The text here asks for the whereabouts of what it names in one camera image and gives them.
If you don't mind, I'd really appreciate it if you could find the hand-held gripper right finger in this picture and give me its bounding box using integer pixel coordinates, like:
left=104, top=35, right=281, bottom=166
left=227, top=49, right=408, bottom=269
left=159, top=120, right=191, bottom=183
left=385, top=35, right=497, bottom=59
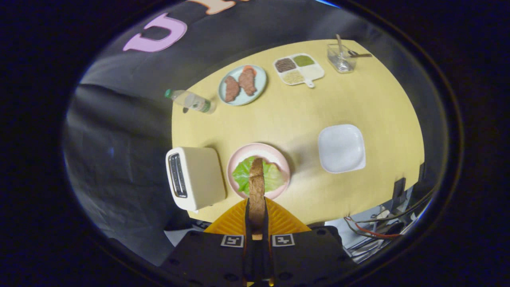
left=264, top=197, right=359, bottom=287

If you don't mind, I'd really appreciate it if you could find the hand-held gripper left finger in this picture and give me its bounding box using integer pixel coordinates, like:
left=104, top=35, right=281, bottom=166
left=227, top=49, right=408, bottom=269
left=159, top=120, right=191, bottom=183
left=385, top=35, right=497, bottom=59
left=159, top=198, right=251, bottom=287

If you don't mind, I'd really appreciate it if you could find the brown-crust bread slice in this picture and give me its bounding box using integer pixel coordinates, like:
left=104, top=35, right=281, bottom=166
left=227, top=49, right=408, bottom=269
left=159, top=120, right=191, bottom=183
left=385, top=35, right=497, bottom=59
left=248, top=157, right=266, bottom=241

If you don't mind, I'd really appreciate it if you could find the green lettuce leaf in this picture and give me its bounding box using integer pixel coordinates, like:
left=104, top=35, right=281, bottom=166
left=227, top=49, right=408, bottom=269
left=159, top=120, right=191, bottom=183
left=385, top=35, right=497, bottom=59
left=232, top=155, right=285, bottom=196

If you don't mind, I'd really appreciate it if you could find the cream toaster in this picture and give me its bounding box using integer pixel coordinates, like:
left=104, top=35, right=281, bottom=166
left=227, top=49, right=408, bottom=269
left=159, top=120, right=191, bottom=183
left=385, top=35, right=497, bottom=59
left=165, top=147, right=227, bottom=212

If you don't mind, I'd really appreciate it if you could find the pink round plate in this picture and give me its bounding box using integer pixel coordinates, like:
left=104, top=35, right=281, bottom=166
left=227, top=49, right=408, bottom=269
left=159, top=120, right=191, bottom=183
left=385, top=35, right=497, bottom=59
left=226, top=143, right=291, bottom=200

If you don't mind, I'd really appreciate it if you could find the white square plate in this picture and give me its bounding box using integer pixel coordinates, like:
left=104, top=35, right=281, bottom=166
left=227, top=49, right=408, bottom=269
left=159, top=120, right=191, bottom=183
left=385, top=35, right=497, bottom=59
left=318, top=124, right=366, bottom=174

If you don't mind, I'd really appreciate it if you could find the clear water bottle green cap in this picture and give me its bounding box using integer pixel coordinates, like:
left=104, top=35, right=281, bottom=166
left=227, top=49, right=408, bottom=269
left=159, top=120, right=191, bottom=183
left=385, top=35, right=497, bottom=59
left=165, top=88, right=217, bottom=115

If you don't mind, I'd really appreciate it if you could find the brown meat piece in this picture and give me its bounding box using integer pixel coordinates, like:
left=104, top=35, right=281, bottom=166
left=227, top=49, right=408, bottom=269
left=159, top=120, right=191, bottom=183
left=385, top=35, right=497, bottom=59
left=238, top=69, right=257, bottom=96
left=224, top=76, right=241, bottom=102

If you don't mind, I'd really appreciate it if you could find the light blue round plate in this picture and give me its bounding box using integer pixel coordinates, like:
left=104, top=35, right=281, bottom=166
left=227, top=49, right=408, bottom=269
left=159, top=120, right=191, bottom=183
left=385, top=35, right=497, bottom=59
left=218, top=65, right=268, bottom=106

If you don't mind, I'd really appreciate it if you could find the black backdrop cloth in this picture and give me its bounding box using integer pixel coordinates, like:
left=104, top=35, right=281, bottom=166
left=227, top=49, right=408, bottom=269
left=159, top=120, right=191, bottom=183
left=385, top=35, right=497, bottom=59
left=64, top=0, right=449, bottom=259

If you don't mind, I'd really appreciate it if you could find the white divided dish with grains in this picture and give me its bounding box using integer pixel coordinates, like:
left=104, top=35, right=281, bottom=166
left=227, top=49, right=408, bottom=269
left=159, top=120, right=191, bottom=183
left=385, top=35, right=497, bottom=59
left=273, top=53, right=325, bottom=88

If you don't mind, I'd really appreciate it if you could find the clear glass utensil holder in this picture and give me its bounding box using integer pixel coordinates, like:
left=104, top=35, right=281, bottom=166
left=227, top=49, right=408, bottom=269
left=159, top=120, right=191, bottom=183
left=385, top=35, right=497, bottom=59
left=327, top=43, right=357, bottom=74

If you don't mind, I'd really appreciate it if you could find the red cable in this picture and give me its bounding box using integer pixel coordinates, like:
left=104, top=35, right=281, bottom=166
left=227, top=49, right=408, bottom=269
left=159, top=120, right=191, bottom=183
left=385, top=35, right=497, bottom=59
left=345, top=217, right=401, bottom=239

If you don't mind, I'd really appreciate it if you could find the black cable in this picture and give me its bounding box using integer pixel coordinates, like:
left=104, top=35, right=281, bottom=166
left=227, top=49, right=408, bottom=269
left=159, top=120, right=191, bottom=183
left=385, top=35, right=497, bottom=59
left=345, top=187, right=437, bottom=224

